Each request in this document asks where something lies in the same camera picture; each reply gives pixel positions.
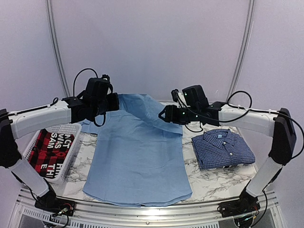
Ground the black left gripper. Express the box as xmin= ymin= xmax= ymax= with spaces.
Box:
xmin=92 ymin=92 xmax=119 ymax=117

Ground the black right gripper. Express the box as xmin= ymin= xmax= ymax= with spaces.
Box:
xmin=158 ymin=105 xmax=199 ymax=125

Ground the light blue long sleeve shirt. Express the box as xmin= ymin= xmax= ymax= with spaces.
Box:
xmin=81 ymin=94 xmax=192 ymax=207

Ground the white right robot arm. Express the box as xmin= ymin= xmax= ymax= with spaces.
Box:
xmin=159 ymin=85 xmax=300 ymax=213

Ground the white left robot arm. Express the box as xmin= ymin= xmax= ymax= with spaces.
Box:
xmin=0 ymin=75 xmax=119 ymax=211

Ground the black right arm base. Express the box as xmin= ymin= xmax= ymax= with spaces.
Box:
xmin=217 ymin=189 xmax=260 ymax=218

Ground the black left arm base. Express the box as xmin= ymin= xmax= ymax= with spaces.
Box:
xmin=34 ymin=187 xmax=76 ymax=216

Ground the blue checked folded shirt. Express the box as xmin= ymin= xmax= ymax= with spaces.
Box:
xmin=191 ymin=129 xmax=256 ymax=170

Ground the red black plaid shirt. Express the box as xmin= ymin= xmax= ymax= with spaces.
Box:
xmin=28 ymin=129 xmax=75 ymax=179

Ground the white plastic laundry basket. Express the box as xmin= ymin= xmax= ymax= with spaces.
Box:
xmin=23 ymin=123 xmax=82 ymax=184

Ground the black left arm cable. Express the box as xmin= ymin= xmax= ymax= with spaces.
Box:
xmin=49 ymin=68 xmax=99 ymax=110

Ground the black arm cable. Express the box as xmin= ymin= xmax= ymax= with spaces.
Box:
xmin=49 ymin=68 xmax=99 ymax=110
xmin=225 ymin=90 xmax=304 ymax=160

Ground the left aluminium corner post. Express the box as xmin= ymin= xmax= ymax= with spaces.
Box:
xmin=45 ymin=0 xmax=71 ymax=96

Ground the aluminium corner post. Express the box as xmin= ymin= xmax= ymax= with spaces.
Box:
xmin=226 ymin=0 xmax=256 ymax=100
xmin=45 ymin=0 xmax=71 ymax=96

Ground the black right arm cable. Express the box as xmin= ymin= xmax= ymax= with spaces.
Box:
xmin=225 ymin=90 xmax=304 ymax=160

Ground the right aluminium corner post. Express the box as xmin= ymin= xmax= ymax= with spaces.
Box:
xmin=226 ymin=0 xmax=256 ymax=100

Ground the aluminium front frame rail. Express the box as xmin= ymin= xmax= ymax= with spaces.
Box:
xmin=8 ymin=188 xmax=286 ymax=228

